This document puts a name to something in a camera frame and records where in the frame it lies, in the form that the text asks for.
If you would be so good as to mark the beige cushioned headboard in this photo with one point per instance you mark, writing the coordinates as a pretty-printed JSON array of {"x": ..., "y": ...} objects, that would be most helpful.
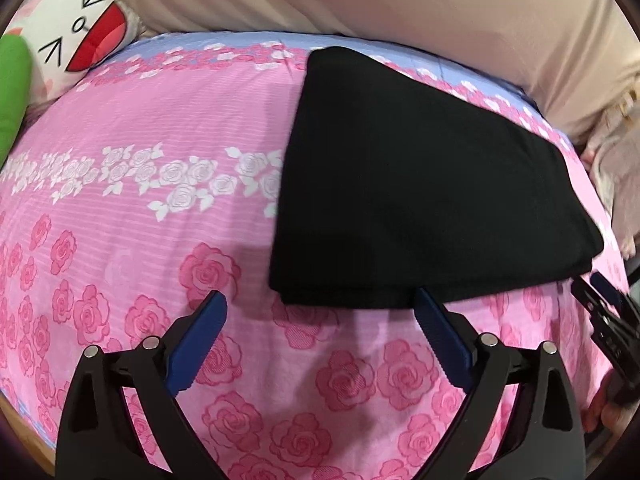
[{"x": 578, "y": 60}]

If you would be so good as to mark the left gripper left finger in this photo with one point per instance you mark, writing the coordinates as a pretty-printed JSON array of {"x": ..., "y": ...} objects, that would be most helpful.
[{"x": 121, "y": 418}]

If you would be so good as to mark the person's right hand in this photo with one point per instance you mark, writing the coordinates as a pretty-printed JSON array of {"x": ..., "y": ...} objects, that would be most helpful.
[{"x": 603, "y": 411}]

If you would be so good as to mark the pink rose bed sheet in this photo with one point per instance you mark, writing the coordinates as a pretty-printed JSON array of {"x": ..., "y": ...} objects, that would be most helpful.
[{"x": 154, "y": 180}]

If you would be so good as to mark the green plush toy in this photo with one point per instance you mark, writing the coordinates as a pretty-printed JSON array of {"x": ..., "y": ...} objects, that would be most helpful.
[{"x": 15, "y": 81}]

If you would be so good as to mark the black pants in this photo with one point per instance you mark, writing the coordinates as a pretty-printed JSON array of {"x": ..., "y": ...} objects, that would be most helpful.
[{"x": 390, "y": 188}]

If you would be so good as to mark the white cat face pillow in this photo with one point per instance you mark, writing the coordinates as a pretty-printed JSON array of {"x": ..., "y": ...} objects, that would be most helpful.
[{"x": 67, "y": 38}]

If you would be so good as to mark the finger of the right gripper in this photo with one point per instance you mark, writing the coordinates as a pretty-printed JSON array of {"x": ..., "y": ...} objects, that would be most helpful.
[
  {"x": 610, "y": 328},
  {"x": 608, "y": 291}
]

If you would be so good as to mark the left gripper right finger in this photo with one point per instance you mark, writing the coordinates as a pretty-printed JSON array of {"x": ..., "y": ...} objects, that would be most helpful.
[{"x": 543, "y": 436}]

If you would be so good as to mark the grey floral fleece blanket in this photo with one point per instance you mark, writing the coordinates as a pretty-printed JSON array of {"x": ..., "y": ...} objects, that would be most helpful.
[{"x": 612, "y": 158}]

